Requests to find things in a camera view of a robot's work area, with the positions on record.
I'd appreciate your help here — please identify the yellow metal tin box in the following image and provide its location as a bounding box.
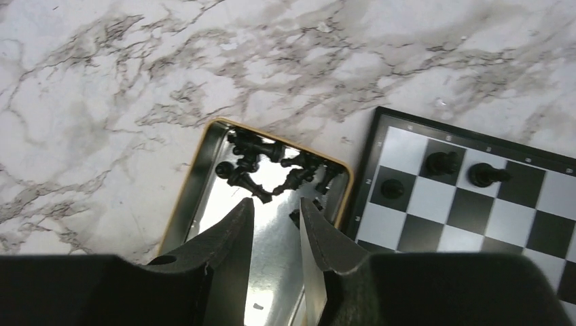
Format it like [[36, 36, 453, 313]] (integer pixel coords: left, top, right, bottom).
[[156, 117, 355, 326]]

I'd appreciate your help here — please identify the black chess piece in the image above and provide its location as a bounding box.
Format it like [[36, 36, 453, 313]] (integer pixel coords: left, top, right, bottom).
[[467, 163, 511, 187], [426, 151, 460, 175]]

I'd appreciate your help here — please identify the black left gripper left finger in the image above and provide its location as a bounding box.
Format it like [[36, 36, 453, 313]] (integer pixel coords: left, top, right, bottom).
[[1, 198, 255, 325]]

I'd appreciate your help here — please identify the black chess pawn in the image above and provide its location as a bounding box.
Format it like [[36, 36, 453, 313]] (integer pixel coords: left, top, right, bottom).
[[380, 179, 405, 199]]

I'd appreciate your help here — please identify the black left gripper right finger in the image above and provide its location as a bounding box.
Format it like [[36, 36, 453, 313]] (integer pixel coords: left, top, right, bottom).
[[300, 198, 571, 325]]

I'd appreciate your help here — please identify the pile of black chess pieces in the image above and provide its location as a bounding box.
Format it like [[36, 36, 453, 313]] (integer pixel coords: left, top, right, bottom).
[[214, 127, 345, 213]]

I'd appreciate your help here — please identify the black and white chessboard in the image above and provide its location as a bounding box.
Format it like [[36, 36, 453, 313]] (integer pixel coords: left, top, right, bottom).
[[345, 107, 575, 319]]

